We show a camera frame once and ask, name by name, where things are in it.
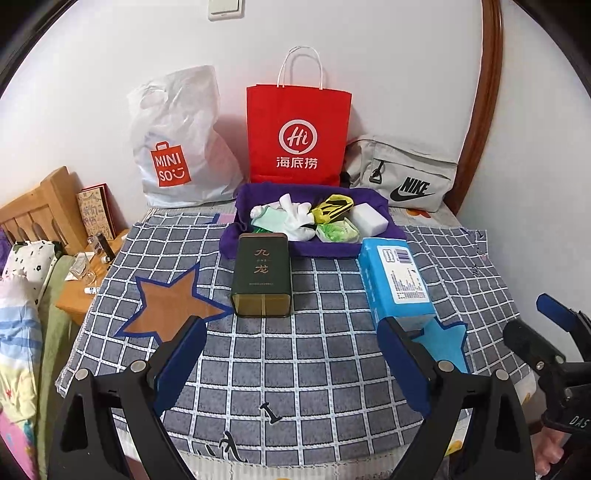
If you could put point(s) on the printed bed sheet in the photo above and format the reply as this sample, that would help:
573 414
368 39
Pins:
425 211

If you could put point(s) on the patterned flat box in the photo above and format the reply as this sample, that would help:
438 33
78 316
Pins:
94 214

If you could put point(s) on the yellow black pouch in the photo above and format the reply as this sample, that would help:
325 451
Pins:
332 207

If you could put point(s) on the grey waist bag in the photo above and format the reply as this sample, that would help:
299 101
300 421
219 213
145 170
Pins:
415 161

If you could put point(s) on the white plastic shopping bag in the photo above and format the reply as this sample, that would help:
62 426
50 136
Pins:
184 115

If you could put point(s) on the clear bubble wrap bag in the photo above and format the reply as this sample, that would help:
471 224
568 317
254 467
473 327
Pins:
272 221

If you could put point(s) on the blue star patch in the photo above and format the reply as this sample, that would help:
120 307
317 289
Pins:
443 346

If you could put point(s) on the white glove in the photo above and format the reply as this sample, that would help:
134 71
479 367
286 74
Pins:
295 214

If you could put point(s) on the grey checked cloth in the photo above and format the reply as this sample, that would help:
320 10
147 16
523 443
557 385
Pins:
300 360

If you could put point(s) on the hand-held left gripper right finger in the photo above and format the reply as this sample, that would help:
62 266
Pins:
404 364

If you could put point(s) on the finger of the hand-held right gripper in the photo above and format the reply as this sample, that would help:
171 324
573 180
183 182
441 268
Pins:
531 344
554 308

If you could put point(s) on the wooden headboard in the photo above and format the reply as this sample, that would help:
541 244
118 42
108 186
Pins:
51 198

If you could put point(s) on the colourful bedding pile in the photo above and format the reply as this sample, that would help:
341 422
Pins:
18 346

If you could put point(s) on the small dark bottle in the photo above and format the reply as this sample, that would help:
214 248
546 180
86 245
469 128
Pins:
105 249

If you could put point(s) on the white wall light switch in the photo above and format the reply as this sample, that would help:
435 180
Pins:
226 7

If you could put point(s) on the dark green tea tin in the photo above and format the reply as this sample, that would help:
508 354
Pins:
262 272

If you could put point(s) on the polka dot pillow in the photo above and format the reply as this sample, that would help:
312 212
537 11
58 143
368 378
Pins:
27 258

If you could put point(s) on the blue tissue pack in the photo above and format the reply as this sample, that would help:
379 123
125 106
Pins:
392 277

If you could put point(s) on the wooden nightstand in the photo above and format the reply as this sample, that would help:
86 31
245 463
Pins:
78 297

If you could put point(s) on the green wet wipe packet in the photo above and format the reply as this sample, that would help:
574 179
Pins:
339 230

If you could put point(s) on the brown wooden door frame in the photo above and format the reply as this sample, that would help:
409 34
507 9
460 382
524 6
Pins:
487 69

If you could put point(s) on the purple fabric basket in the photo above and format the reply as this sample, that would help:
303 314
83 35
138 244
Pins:
323 249

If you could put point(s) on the white foam sponge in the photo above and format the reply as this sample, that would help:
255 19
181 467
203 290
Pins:
369 220

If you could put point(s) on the brown star patch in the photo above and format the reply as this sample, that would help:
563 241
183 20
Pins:
166 300

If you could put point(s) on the person's right hand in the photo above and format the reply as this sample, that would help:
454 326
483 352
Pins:
547 454

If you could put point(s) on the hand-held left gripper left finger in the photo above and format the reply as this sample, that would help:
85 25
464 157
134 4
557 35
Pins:
182 364

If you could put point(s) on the red paper bag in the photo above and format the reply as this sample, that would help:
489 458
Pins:
295 115

